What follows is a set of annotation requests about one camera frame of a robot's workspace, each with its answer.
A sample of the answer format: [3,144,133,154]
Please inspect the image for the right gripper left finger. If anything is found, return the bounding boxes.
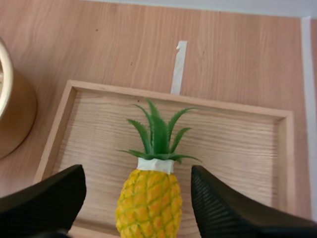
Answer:
[0,164,87,238]

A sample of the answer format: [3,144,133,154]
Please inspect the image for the gold-coloured pot with two handles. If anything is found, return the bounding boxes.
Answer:
[0,37,38,160]

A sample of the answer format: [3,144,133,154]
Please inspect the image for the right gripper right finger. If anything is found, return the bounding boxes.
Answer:
[191,165,317,238]

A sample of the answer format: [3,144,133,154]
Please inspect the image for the shallow wooden tray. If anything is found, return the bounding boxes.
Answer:
[33,79,297,238]

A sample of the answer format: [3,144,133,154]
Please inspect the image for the yellow toy pineapple green crown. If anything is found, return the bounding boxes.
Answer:
[115,98,202,238]

